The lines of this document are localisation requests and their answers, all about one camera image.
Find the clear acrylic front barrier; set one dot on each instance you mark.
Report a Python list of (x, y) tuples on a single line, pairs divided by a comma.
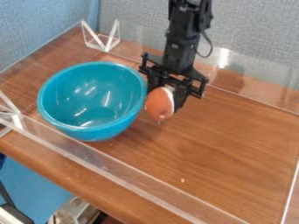
[(145, 186)]

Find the white box under table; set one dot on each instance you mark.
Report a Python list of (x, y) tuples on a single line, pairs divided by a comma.
[(74, 211)]

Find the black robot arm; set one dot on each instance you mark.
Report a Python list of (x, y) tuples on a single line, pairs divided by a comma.
[(172, 69)]

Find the grey black object bottom left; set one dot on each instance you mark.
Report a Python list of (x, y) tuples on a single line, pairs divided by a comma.
[(9, 214)]

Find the clear acrylic back barrier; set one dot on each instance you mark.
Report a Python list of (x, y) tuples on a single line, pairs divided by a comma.
[(235, 74)]

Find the clear acrylic barrier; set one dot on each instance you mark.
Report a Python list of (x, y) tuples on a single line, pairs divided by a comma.
[(145, 186), (235, 74)]

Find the blue plastic bowl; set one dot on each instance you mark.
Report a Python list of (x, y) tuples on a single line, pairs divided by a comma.
[(90, 100)]

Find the clear acrylic corner bracket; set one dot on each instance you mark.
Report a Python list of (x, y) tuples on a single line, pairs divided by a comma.
[(101, 42)]

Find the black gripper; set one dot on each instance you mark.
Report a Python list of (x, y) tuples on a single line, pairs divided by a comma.
[(160, 76)]

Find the brown and white toy mushroom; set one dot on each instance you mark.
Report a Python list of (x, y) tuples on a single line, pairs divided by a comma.
[(158, 103)]

